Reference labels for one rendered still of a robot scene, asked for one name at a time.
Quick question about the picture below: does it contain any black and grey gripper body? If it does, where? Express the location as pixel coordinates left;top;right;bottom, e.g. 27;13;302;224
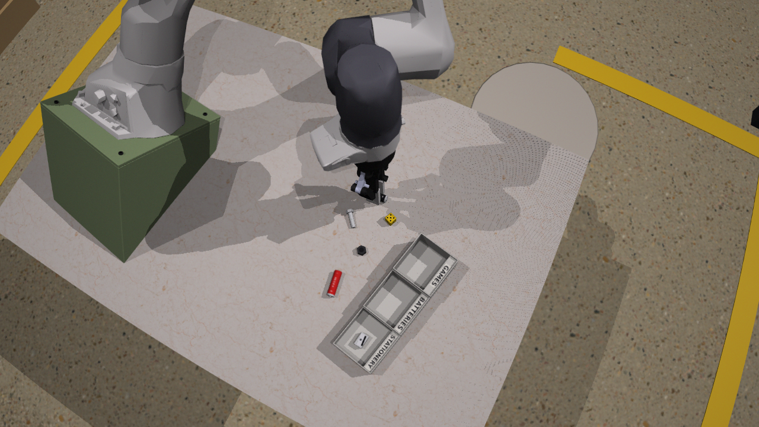
355;151;396;180

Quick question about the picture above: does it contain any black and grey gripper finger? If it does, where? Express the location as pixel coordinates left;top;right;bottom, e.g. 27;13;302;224
351;169;381;205
378;165;388;194

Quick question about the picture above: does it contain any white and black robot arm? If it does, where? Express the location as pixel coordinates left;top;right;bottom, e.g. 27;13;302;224
72;0;455;171

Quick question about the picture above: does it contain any grey metal bolt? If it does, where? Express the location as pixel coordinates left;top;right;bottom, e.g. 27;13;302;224
346;209;356;228

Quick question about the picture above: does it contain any red aa battery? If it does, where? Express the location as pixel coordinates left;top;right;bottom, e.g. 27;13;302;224
327;270;342;297

